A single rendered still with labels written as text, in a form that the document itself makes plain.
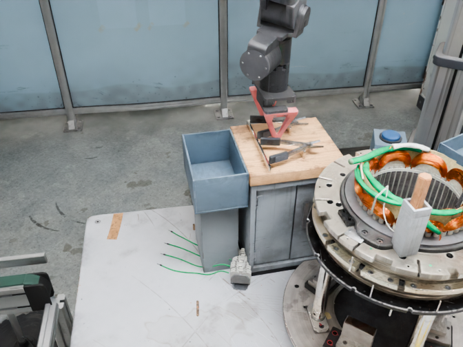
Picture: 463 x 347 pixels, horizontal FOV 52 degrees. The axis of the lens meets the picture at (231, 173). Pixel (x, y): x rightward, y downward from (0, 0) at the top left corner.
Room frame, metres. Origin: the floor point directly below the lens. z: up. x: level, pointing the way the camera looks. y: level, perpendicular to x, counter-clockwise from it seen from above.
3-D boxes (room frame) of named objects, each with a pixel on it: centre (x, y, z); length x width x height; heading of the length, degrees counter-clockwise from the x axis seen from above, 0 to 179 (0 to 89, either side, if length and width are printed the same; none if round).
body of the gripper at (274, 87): (0.86, -0.08, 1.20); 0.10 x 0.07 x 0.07; 13
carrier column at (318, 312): (0.59, -0.17, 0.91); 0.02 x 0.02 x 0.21
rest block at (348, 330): (0.51, -0.23, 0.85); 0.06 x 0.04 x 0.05; 57
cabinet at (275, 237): (0.82, -0.11, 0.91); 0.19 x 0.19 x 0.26; 12
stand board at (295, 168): (0.82, -0.11, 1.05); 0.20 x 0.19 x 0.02; 102
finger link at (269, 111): (0.83, -0.09, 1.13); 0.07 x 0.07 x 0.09; 13
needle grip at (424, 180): (0.49, -0.25, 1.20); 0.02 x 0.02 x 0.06
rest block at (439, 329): (0.54, -0.40, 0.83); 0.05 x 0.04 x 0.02; 159
